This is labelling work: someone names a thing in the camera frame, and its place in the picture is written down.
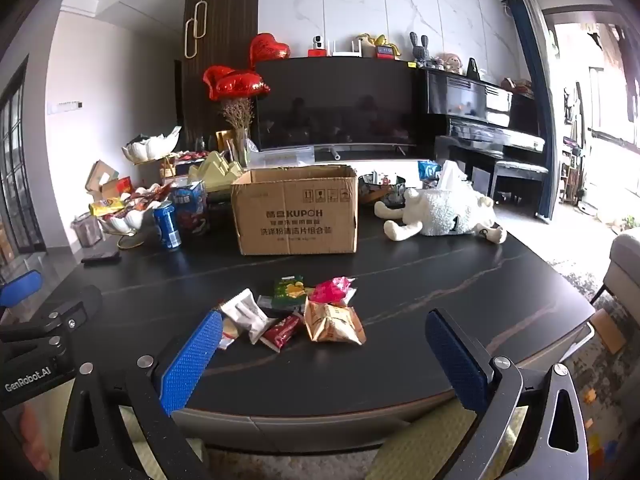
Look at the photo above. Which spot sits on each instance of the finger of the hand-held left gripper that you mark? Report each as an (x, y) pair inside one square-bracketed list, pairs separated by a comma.
[(75, 307), (20, 286)]

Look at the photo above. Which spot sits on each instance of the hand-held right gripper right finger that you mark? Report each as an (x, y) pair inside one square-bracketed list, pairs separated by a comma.
[(455, 360)]

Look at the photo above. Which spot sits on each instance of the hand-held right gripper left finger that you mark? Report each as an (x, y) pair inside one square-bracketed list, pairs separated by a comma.
[(192, 360)]

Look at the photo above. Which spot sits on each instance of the small yellow white packet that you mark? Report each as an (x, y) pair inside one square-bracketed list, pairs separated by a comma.
[(228, 334)]

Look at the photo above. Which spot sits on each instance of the white snack packet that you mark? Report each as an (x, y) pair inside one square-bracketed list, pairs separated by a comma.
[(247, 315)]

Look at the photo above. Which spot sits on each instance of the dark red snack packet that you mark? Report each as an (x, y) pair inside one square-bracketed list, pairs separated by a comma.
[(280, 334)]

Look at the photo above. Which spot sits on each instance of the green snack packet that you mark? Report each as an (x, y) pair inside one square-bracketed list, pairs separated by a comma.
[(289, 292)]

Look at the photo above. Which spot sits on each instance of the orange snack packet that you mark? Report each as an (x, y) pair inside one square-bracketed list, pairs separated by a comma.
[(332, 322)]

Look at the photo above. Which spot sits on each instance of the pink snack packet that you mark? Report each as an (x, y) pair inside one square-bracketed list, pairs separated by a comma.
[(332, 290)]

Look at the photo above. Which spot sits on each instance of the brown cardboard box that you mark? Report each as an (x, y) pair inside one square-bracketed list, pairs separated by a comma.
[(295, 220)]

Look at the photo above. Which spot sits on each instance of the white lotus bowl with snacks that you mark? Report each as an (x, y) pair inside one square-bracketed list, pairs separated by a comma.
[(140, 200)]

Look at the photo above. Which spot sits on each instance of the person's left hand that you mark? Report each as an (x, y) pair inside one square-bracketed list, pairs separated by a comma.
[(32, 430)]

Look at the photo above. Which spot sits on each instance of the clear plastic container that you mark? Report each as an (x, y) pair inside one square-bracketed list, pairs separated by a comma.
[(87, 232)]

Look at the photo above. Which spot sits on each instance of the yellow chip packet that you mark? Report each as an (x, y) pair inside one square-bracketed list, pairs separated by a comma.
[(107, 206)]

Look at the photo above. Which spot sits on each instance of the black framed glass door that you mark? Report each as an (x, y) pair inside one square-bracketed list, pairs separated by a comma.
[(15, 170)]

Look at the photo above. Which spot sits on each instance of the blue soda can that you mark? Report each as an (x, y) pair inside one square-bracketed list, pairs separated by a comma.
[(167, 227)]

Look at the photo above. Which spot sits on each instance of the red gift box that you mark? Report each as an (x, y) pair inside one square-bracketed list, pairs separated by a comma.
[(120, 187)]

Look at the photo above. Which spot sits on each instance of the small open brown carton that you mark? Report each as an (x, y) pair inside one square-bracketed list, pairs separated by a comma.
[(100, 172)]

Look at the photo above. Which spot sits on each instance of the white plush sheep tissue holder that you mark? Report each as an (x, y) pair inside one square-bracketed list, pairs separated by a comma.
[(445, 215)]

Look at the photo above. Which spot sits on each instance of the black ornament base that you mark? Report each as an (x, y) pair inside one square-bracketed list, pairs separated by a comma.
[(220, 196)]

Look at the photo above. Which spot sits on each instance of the white tiered petal snack stand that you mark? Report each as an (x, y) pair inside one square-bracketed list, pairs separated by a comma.
[(150, 147)]

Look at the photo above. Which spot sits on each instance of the blue tray of red packets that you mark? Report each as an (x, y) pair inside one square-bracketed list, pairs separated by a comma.
[(182, 162)]

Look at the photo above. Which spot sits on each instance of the white tissue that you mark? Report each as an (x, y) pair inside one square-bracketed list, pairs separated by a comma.
[(450, 175)]

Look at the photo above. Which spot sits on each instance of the gold mountain ornament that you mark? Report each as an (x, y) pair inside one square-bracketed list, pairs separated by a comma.
[(215, 172)]

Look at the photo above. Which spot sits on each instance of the blue snack bag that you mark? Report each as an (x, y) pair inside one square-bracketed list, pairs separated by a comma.
[(429, 170)]

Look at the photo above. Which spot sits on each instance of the grey sofa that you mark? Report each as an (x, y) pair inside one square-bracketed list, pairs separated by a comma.
[(625, 260)]

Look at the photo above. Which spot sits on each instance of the black piano bench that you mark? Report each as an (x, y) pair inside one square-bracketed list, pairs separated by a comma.
[(520, 167)]

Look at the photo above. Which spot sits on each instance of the white television cabinet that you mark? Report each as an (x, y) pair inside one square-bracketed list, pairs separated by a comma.
[(390, 162)]

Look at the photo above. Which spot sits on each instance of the clear plastic bag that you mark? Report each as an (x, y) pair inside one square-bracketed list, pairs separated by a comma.
[(280, 159)]

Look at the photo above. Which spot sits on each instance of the yellow gift bag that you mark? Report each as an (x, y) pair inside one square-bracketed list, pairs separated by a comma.
[(226, 140)]

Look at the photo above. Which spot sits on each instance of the potted plant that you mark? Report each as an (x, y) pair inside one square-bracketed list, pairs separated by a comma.
[(631, 222)]

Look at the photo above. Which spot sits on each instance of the black upright piano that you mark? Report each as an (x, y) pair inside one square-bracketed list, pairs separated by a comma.
[(475, 130)]

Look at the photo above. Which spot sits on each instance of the cluttered shelf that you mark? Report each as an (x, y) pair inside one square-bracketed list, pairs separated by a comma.
[(575, 160)]

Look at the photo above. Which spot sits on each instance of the dried flower bouquet vase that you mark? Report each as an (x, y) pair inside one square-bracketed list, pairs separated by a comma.
[(240, 120)]

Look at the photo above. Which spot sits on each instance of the red heart balloon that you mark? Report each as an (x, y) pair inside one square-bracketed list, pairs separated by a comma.
[(217, 80), (247, 85), (270, 50)]

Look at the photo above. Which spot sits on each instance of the black flat television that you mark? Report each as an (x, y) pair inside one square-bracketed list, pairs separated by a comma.
[(335, 105)]

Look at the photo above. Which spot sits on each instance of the blue curtain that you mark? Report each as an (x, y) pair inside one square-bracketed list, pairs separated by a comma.
[(535, 85)]

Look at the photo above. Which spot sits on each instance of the black metronome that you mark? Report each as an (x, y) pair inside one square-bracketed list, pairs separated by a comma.
[(473, 70)]

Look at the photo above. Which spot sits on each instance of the beige bear plush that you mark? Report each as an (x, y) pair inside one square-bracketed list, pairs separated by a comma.
[(452, 62)]

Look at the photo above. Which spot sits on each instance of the grey bunny plush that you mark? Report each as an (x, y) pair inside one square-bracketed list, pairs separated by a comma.
[(420, 50)]

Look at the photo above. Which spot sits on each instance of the red desk clock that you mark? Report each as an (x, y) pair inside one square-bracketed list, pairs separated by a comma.
[(385, 51)]

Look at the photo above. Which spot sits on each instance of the white router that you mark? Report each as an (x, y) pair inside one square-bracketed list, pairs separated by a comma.
[(345, 53)]

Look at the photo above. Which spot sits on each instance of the yellow ornament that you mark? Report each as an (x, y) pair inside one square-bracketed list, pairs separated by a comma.
[(367, 40)]

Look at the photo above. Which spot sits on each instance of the gold loop wall ornament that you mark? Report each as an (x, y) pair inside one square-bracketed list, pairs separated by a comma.
[(195, 30)]

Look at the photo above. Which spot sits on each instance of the white security camera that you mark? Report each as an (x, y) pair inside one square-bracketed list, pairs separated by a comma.
[(317, 42)]

